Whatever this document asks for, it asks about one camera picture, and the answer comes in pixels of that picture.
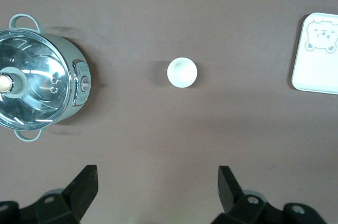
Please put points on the glass pot lid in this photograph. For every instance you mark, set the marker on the glass pot lid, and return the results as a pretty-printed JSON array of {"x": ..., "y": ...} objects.
[{"x": 34, "y": 63}]

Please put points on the cream bear print tray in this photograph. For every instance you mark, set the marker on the cream bear print tray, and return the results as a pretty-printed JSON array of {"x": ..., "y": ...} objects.
[{"x": 314, "y": 70}]

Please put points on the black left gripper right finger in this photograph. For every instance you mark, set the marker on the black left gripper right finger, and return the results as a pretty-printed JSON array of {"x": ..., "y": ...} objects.
[{"x": 232, "y": 197}]

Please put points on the white plastic cup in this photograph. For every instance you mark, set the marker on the white plastic cup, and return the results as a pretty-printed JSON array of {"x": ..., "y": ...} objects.
[{"x": 182, "y": 72}]

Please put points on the green electric cooking pot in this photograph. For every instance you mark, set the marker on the green electric cooking pot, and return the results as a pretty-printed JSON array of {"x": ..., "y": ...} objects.
[{"x": 75, "y": 52}]

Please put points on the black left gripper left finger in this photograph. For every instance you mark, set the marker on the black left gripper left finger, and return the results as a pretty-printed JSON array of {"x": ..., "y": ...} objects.
[{"x": 79, "y": 195}]

